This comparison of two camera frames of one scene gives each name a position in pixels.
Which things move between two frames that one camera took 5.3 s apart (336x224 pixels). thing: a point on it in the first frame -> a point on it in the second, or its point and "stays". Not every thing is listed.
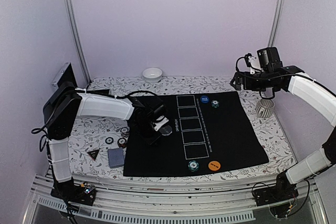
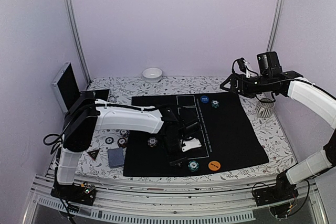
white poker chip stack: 124,131 stays
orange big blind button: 214,165 stays
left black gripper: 149,141 -> 176,160
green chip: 193,166 stays
